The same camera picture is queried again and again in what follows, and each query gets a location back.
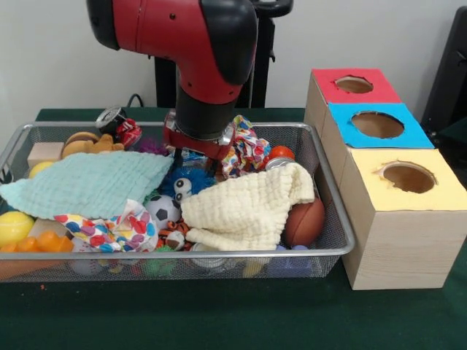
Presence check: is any mint green waffle cloth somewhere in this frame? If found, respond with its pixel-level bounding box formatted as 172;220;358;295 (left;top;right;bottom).
0;151;175;219

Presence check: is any blue fuzzy toy with eyes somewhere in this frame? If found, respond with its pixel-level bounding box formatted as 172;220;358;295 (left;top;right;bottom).
159;166;216;203

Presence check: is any crushed red cola can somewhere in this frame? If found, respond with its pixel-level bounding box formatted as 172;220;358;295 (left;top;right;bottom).
95;105;144;148

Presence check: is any orange plastic toy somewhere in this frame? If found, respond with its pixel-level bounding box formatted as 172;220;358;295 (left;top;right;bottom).
0;231;74;253

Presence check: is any cream waffle cloth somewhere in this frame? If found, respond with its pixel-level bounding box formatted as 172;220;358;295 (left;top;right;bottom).
180;162;317;252

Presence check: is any large colourful spotted cloth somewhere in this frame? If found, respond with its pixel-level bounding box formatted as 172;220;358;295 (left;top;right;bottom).
53;198;160;254

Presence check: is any dark green table cloth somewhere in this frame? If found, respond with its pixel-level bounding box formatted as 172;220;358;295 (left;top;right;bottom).
0;107;467;350

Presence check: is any yellow tennis ball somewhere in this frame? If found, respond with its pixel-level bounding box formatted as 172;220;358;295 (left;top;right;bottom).
0;211;34;246

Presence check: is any silver wire mesh bin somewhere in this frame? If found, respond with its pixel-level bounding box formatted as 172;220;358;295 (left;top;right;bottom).
0;122;358;284

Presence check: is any wooden box with three holes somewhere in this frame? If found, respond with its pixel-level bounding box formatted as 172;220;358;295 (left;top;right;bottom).
304;67;467;291

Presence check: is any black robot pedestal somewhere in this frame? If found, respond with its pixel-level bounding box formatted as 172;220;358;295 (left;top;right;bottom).
153;0;295;109

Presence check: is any crumpled colourful spotted cloth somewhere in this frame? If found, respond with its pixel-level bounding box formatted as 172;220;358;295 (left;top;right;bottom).
220;114;271;179

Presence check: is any small soccer ball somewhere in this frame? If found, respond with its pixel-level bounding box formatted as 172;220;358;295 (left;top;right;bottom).
144;195;182;230

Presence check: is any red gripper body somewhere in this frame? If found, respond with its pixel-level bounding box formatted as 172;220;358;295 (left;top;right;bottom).
163;123;236;161

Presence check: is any brown toy football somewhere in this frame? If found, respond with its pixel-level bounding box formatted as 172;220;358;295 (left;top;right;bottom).
284;198;326;247

